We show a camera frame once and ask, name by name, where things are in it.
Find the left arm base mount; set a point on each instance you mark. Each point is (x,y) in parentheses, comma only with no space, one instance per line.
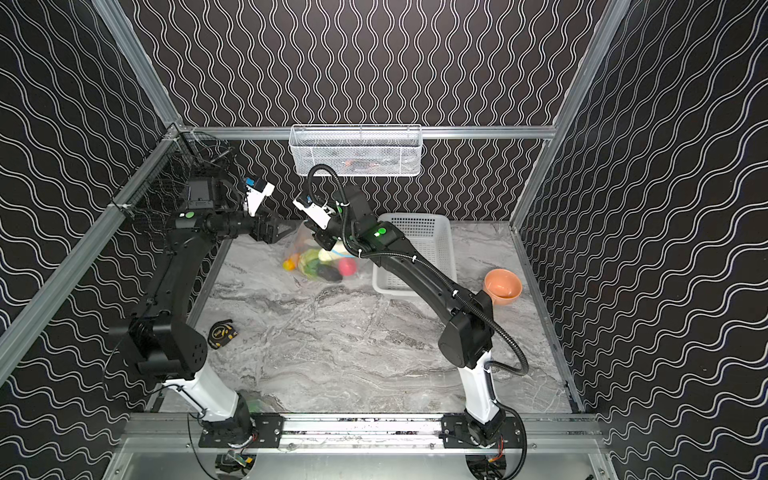
(240,431)

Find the orange ceramic bowl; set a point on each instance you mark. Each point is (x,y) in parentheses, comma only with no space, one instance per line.
(502,286)

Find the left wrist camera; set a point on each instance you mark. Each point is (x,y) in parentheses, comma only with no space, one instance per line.
(257,190)

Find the red apple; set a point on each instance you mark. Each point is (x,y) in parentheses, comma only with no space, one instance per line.
(347,267)

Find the red yellow mango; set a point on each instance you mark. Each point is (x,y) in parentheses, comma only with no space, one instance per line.
(291,263)

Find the white mesh wall basket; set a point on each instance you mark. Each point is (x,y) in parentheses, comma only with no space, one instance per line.
(358,150)

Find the aluminium front rail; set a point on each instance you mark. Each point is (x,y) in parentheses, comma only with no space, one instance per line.
(396,434)

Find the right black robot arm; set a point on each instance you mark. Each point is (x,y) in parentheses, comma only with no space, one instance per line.
(469,324)

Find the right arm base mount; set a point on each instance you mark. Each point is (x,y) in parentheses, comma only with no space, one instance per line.
(463,431)

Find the white daikon radish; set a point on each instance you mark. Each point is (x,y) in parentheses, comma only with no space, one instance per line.
(337,252)

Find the green cabbage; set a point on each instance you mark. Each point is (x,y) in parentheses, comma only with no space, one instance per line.
(310,264)

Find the black yellow tape measure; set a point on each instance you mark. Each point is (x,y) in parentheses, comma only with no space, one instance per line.
(221,333)

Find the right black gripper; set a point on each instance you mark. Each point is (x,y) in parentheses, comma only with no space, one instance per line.
(327,238)

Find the black avocado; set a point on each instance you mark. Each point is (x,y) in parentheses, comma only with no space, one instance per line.
(329,273)

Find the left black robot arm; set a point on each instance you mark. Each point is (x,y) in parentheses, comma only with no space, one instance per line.
(157,340)

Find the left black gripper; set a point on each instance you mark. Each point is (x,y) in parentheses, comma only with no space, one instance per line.
(263,226)

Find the clear zip top bag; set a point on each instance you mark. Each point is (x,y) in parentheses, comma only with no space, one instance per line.
(303,240)

